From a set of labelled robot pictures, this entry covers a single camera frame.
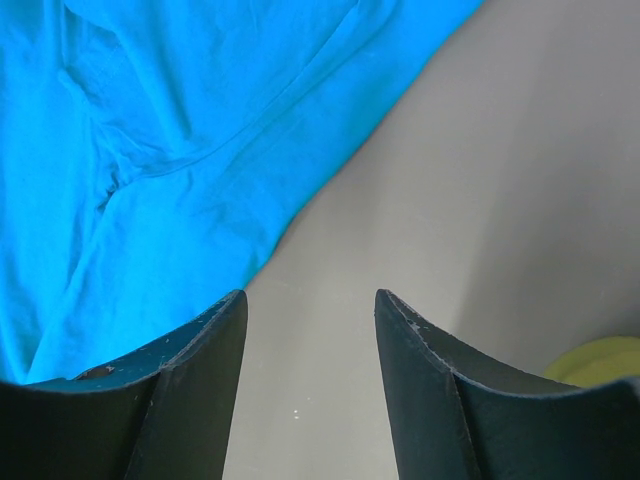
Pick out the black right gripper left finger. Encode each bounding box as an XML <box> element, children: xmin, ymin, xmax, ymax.
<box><xmin>1</xmin><ymin>290</ymin><xmax>248</xmax><ymax>480</ymax></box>

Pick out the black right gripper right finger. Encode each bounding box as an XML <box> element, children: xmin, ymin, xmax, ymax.
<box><xmin>374</xmin><ymin>290</ymin><xmax>639</xmax><ymax>479</ymax></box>

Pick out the blue t shirt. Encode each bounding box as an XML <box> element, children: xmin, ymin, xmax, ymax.
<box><xmin>1</xmin><ymin>1</ymin><xmax>478</xmax><ymax>384</ymax></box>

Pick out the olive green plastic basket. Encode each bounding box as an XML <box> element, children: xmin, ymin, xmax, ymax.
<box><xmin>543</xmin><ymin>336</ymin><xmax>639</xmax><ymax>388</ymax></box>

